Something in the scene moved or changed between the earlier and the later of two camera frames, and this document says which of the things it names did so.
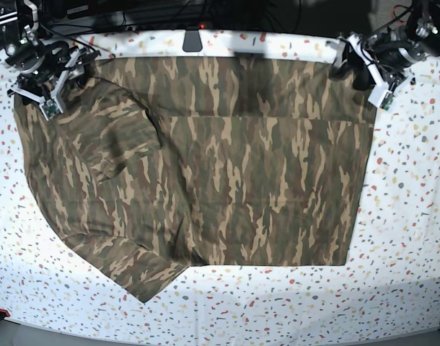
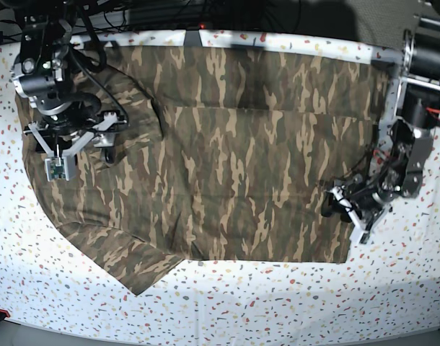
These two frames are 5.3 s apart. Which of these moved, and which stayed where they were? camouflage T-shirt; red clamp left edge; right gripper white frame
Moved: right gripper white frame
Stayed: camouflage T-shirt; red clamp left edge
